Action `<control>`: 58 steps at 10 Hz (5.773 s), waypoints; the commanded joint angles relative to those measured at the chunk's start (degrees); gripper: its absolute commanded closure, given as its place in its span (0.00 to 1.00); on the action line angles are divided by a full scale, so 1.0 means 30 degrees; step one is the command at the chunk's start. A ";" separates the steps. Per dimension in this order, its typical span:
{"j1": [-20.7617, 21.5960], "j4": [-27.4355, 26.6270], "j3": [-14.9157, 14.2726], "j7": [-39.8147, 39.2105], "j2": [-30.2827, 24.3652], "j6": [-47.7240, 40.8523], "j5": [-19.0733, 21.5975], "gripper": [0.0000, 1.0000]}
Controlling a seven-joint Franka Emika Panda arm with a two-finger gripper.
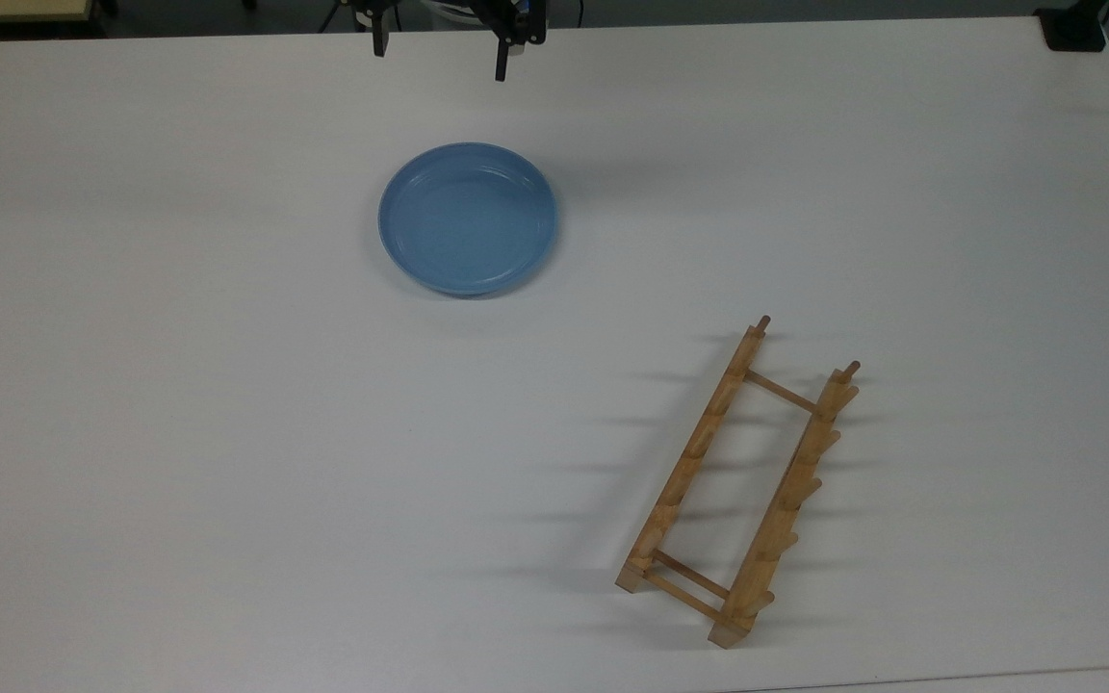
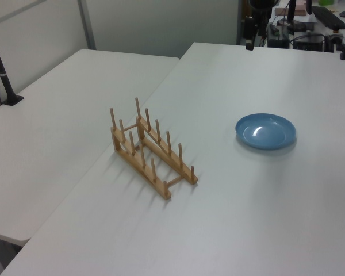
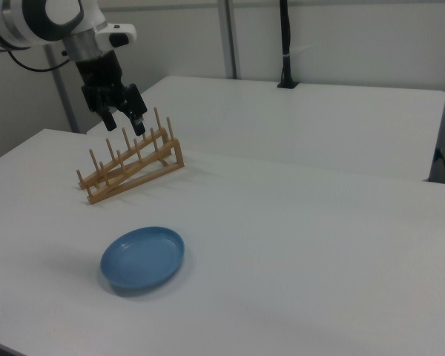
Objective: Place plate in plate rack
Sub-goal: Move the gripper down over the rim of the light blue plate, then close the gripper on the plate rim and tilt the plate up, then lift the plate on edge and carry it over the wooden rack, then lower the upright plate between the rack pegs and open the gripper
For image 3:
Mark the blue plastic plate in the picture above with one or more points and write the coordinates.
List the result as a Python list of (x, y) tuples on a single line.
[(142, 256)]

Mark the wooden plate rack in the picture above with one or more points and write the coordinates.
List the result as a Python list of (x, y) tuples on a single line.
[(131, 163)]

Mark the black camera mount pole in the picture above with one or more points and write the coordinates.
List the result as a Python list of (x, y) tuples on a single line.
[(287, 41)]

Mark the grey wall panel post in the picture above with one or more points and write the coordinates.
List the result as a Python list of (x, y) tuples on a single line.
[(229, 37)]

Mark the white back table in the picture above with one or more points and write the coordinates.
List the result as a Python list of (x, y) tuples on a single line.
[(300, 122)]

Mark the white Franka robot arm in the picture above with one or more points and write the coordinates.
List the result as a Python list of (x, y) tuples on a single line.
[(41, 18)]

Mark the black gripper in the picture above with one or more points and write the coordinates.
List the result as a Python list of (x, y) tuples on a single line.
[(102, 79)]

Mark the grey metal post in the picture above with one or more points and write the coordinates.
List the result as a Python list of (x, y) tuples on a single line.
[(61, 89)]

